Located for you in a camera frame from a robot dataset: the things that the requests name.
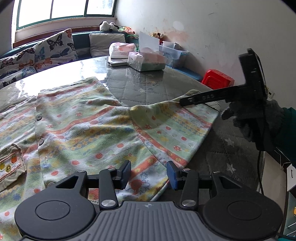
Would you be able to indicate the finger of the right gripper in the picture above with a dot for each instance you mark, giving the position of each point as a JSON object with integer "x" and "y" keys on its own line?
{"x": 228, "y": 94}

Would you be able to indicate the grey plain cushion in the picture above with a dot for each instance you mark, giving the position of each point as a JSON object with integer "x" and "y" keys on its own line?
{"x": 100, "y": 43}

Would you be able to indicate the pink tissue pack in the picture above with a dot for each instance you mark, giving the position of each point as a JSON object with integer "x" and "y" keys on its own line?
{"x": 120, "y": 50}

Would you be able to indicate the butterfly pillow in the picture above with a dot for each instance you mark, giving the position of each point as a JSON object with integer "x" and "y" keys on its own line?
{"x": 55, "y": 51}
{"x": 17, "y": 67}

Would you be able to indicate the plastic wrapped tissue box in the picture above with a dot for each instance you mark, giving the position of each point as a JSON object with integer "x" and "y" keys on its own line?
{"x": 150, "y": 61}

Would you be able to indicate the teal sofa bench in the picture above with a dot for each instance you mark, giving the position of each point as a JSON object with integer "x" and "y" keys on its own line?
{"x": 81, "y": 43}

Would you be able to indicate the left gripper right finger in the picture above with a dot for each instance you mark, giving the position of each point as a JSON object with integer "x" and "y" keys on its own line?
{"x": 186, "y": 180}

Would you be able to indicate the butterfly pillow right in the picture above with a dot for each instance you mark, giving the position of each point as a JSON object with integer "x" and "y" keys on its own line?
{"x": 55, "y": 51}

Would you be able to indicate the clear plastic storage box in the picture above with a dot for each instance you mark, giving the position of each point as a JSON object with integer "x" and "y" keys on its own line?
{"x": 175, "y": 58}

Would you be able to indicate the white plush toy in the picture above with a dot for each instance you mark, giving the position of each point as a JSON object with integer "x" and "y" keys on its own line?
{"x": 104, "y": 26}

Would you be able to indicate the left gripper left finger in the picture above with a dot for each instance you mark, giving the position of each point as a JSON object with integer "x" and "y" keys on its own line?
{"x": 109, "y": 181}

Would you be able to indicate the colourful stuffed toys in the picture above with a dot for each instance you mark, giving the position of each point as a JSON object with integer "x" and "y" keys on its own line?
{"x": 127, "y": 30}

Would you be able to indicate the colourful patterned children's shirt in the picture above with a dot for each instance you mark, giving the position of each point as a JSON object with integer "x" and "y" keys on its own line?
{"x": 82, "y": 126}

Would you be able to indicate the red plastic stool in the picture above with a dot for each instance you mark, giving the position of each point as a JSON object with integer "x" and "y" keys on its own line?
{"x": 215, "y": 79}

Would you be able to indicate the butterfly pillow left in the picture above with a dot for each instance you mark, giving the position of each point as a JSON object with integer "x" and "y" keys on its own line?
{"x": 17, "y": 67}

